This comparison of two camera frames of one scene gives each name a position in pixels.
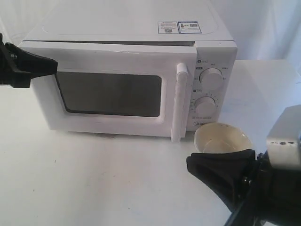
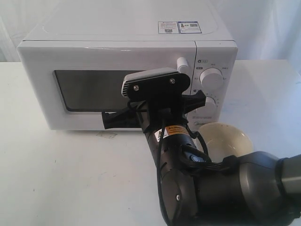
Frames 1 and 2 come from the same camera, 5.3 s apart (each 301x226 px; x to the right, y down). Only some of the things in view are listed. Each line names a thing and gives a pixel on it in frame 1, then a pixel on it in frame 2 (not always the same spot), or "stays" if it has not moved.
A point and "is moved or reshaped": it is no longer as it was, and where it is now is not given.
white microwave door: x=119 y=88 is moved or reshaped
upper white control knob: x=211 y=78 stays
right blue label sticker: x=189 y=27 stays
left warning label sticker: x=168 y=28 stays
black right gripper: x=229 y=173 → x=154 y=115
